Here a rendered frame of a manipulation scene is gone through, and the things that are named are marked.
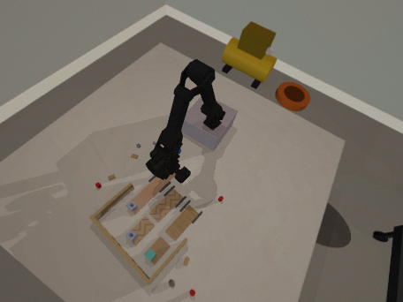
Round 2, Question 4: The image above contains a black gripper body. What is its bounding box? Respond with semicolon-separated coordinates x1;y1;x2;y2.
150;149;191;183

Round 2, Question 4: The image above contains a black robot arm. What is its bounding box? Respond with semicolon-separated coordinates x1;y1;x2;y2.
146;59;225;180

